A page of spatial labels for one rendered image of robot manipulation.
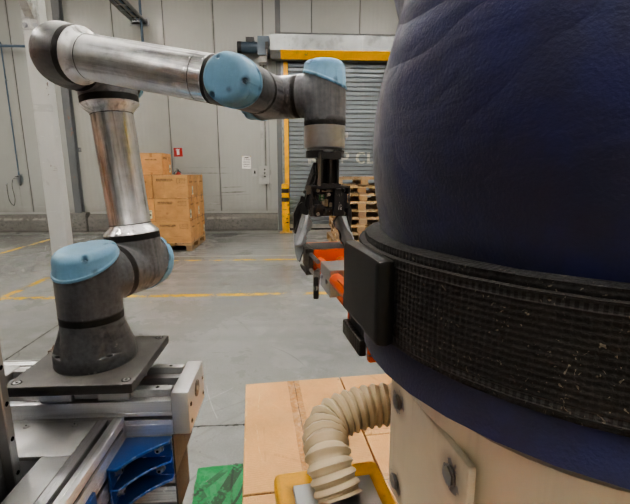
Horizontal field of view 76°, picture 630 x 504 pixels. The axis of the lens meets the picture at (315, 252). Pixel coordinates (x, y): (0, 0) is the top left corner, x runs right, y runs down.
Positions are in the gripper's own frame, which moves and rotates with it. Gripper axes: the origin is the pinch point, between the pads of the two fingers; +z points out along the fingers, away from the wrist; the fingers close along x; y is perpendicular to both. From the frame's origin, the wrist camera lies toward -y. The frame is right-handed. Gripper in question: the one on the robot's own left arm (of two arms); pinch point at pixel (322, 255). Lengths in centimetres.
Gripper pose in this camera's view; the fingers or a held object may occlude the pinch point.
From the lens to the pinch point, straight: 80.3
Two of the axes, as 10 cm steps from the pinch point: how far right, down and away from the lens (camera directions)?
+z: 0.0, 9.8, 1.9
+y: 1.8, 1.9, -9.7
